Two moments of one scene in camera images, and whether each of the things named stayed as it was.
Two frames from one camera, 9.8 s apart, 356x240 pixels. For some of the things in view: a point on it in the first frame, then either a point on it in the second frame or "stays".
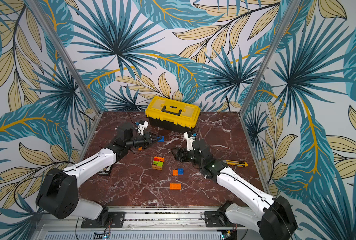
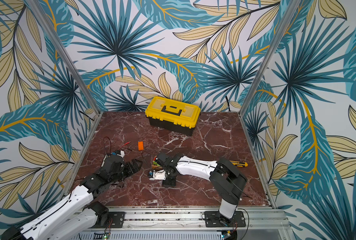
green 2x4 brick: (158, 163) stays
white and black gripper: (190, 138) → (158, 175)
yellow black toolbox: (178, 116) stays
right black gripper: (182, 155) → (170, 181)
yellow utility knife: (236, 163) stays
